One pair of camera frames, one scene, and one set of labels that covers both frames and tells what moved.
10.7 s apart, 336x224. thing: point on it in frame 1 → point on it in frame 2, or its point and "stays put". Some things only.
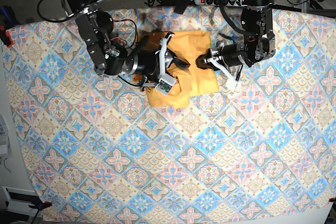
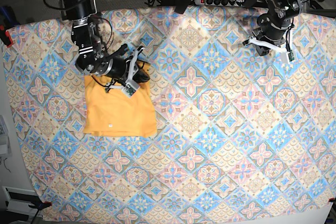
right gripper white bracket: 225,58 → 278,36
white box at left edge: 5,147 stays put
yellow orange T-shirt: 191,81 → 109,110
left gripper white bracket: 154,64 → 123,69
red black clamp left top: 7,20 stays put
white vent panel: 19,200 stays put
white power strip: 235,0 stays put
